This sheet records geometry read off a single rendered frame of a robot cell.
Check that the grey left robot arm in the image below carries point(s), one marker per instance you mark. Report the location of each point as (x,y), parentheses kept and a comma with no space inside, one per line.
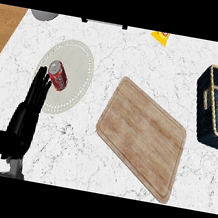
(14,169)

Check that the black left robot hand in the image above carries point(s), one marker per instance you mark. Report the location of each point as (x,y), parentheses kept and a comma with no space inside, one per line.
(25,116)

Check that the round pale placemat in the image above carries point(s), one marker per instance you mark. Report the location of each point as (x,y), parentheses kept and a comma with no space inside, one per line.
(70,73)

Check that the yellow box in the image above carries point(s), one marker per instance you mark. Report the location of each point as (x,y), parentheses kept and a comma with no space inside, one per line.
(161,37)

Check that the grey round bowl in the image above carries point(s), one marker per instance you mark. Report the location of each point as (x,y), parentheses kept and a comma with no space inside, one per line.
(44,15)

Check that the wooden cutting board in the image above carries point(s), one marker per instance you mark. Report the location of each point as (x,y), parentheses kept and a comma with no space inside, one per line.
(141,137)

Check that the red soda can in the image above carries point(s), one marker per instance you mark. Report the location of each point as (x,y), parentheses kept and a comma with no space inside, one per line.
(58,76)

